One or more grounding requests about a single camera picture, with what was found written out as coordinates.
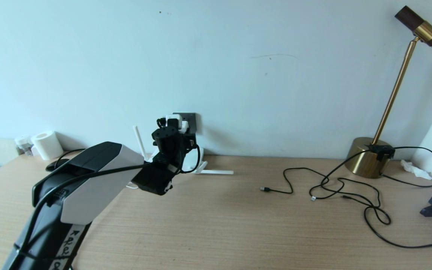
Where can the white toilet paper roll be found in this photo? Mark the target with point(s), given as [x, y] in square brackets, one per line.
[47, 144]

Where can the grey wall socket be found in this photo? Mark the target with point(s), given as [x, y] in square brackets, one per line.
[192, 122]

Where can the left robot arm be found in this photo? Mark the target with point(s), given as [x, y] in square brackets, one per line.
[96, 183]

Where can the crumpled white tissue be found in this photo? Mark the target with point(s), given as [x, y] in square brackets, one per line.
[416, 170]

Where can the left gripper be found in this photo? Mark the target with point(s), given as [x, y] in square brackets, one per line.
[185, 148]

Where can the small clear jar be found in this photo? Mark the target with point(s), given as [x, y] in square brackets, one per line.
[23, 145]

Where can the white power adapter plug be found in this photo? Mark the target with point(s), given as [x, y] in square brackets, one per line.
[174, 120]

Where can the white router with antennas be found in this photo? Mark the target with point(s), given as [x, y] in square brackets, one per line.
[199, 163]

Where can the brass desk lamp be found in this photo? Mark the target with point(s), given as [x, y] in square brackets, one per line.
[362, 161]

